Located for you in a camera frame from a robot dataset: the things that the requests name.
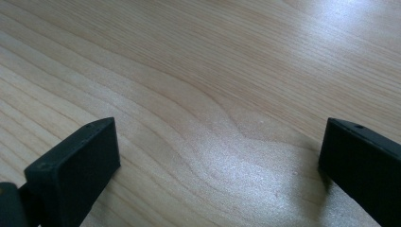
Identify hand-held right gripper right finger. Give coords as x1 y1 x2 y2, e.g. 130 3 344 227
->
318 117 401 227

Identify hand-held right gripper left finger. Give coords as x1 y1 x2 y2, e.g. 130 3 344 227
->
18 116 122 227

